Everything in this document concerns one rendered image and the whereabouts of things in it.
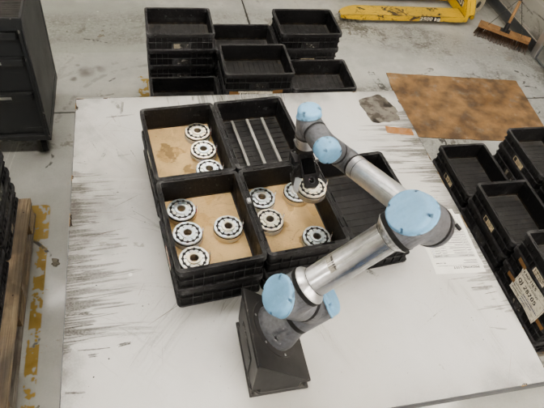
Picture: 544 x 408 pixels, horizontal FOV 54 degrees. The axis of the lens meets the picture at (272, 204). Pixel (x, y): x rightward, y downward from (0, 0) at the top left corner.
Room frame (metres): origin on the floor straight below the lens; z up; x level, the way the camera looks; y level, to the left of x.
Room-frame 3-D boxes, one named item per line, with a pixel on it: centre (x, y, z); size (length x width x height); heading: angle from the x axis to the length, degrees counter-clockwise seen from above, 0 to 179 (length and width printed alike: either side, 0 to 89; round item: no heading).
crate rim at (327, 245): (1.26, -0.07, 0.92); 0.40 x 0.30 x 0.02; 26
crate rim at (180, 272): (1.13, 0.20, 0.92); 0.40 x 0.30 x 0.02; 26
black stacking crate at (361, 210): (1.39, -0.34, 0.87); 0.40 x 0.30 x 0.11; 26
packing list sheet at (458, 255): (1.42, -0.73, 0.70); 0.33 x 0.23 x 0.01; 20
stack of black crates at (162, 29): (2.85, 0.76, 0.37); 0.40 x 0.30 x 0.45; 110
